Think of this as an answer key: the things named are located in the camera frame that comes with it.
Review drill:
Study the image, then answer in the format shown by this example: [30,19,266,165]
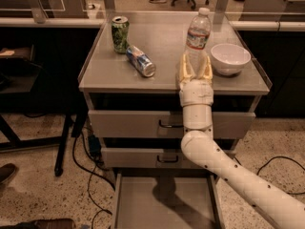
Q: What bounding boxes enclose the brown shoe left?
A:
[0,163,17,184]

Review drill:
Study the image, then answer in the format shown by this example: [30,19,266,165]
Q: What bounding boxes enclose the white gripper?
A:
[179,52,214,107]

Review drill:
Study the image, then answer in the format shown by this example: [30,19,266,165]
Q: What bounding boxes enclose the blue soda can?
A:
[126,45,156,77]

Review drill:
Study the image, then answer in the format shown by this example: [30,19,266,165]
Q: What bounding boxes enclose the grey middle drawer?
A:
[101,148,199,169]

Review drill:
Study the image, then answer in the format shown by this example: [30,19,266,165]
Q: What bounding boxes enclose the grey drawer cabinet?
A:
[77,10,271,178]

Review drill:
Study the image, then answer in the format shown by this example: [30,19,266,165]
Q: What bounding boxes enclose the grey bottom drawer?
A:
[112,172,225,229]

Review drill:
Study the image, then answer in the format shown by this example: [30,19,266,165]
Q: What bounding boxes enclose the black power adapter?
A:
[88,135,101,157]

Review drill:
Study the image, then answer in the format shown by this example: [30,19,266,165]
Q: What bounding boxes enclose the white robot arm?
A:
[179,52,305,229]

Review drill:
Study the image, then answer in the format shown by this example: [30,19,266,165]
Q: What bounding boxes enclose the clear plastic water bottle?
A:
[185,8,212,73]

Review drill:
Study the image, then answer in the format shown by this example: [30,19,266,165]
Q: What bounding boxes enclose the dark shoe bottom left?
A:
[0,219,76,229]

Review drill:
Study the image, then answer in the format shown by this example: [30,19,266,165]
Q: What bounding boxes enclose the black floor cable left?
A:
[71,131,116,229]

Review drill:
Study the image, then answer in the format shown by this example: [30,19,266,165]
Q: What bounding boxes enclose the green soda can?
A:
[112,15,130,53]

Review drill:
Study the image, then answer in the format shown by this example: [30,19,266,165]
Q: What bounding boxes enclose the grey drawer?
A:
[89,110,255,139]
[112,172,225,229]
[101,148,199,169]

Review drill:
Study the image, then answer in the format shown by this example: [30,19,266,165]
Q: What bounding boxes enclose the white bowl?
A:
[211,43,251,76]

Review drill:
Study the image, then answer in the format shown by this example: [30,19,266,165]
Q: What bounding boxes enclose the grey top drawer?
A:
[89,110,255,139]

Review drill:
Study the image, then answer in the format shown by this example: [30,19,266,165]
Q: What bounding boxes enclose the black table leg frame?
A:
[0,115,71,177]

